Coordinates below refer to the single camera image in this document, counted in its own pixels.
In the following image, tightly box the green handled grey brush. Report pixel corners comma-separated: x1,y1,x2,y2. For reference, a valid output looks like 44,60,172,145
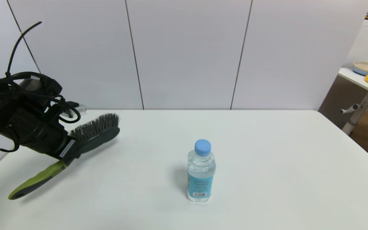
8,113,120,200

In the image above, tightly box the clear water bottle blue cap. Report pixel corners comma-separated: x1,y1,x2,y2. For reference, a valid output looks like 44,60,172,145
187,139,216,202

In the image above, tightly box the white side table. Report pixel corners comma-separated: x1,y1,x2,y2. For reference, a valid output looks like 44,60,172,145
338,67,368,136

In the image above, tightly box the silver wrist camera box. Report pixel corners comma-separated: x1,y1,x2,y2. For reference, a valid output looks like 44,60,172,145
63,102,87,118

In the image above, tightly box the white table crank handle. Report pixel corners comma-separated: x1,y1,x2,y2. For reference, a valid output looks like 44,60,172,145
340,104,360,115

